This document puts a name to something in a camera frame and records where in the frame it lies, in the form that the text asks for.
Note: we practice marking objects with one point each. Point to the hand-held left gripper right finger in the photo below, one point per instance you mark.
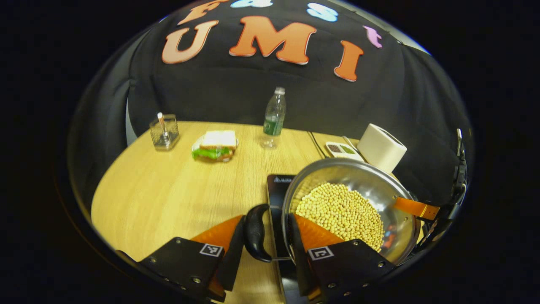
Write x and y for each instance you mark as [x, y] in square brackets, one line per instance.
[297, 261]

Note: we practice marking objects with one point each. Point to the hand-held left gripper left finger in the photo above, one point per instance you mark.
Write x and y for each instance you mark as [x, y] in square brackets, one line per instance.
[234, 261]

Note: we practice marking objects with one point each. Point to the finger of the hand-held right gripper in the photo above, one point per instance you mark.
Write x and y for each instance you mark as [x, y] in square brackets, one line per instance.
[415, 208]

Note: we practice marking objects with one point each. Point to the black induction cooktop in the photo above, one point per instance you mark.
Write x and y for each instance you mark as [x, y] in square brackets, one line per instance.
[278, 194]

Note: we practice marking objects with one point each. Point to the pile of soybeans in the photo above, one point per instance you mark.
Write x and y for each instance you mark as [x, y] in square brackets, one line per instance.
[341, 211]

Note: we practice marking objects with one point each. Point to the white toaster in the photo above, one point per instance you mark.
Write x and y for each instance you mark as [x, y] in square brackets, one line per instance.
[379, 147]

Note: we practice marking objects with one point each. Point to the thin metal utensil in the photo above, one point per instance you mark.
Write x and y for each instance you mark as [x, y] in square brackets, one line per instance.
[350, 142]

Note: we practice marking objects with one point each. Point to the white divided dish with grains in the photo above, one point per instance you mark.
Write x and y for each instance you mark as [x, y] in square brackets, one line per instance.
[341, 150]

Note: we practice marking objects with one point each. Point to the sandwich with lettuce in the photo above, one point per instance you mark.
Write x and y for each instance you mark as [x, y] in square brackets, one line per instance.
[215, 143]

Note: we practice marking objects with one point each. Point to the clear water bottle green label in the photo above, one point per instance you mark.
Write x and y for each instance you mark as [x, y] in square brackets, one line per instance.
[273, 120]

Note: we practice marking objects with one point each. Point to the metal mesh holder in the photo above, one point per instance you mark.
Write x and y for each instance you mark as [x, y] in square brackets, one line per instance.
[165, 135]

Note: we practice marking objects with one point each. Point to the black backdrop cloth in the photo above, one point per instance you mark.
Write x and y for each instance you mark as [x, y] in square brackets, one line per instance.
[236, 93]

